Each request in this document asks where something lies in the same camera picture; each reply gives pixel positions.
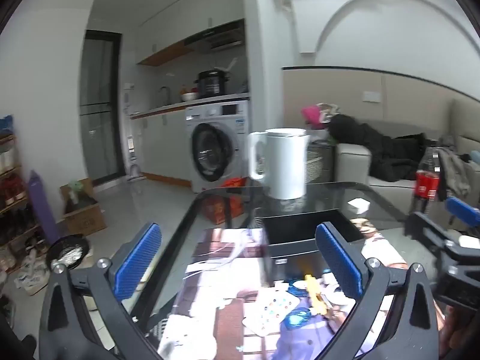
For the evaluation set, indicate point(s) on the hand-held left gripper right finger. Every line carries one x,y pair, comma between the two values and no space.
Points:
337,262

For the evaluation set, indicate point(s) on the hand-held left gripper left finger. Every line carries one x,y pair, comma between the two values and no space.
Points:
138,262

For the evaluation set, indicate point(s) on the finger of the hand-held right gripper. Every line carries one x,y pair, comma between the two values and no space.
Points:
461,207
423,227

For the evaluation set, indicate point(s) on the yellow plastic scissors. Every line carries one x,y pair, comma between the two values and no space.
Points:
314,293

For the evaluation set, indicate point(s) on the black storage box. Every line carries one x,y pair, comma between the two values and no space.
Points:
296,228

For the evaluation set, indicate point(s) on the white paint palette card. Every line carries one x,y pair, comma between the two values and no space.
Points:
270,311

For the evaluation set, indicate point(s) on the grey cloth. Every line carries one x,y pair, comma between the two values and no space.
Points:
455,174

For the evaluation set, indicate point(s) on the red label soda bottle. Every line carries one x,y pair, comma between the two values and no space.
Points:
427,185

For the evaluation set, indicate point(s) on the white charger cube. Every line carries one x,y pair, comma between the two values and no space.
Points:
359,205

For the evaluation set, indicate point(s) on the blue crumpled plastic piece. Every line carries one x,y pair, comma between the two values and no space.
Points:
296,317

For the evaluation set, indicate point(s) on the brown cardboard box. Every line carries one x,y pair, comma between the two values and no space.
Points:
84,217

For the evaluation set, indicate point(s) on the foil-lined black pan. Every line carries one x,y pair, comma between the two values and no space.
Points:
67,252

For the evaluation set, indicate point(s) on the black jacket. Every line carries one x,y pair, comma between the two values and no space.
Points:
375,146

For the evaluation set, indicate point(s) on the beige sofa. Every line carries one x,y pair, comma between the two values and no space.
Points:
352,161

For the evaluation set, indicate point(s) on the red cardboard box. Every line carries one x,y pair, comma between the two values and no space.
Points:
221,206

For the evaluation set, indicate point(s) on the wicker basket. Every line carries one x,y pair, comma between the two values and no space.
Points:
318,161

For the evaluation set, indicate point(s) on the printed desk mat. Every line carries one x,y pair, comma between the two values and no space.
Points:
225,322

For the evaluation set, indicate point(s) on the purple yoga mat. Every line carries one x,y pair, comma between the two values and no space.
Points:
43,210

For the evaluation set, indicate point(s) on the white electric kettle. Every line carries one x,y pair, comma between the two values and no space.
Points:
285,165

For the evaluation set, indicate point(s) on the floor mop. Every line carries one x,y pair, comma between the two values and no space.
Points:
132,146

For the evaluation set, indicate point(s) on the white base cabinet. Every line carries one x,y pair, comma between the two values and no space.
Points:
165,146

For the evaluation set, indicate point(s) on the wooden shoe rack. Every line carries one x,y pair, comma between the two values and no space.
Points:
15,202

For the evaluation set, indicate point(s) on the pink cloth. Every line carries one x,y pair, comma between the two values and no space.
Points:
312,116

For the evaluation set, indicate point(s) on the patterned cushion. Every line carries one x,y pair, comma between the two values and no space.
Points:
330,111

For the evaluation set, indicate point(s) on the dark glass door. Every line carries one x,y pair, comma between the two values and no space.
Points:
99,108

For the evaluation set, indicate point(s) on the kitchen faucet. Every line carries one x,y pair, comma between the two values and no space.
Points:
164,95

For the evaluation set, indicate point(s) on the white washing machine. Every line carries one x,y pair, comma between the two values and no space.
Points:
234,120

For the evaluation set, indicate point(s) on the white bowl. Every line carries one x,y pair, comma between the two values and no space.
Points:
189,96

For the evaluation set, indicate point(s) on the black pressure cooker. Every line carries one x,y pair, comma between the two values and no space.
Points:
212,84

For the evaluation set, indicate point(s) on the range hood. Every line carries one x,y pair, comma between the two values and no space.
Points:
217,39

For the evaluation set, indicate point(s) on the white wall socket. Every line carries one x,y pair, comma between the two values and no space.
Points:
371,96

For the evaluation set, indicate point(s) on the white wall cabinets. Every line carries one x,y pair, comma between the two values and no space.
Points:
180,22

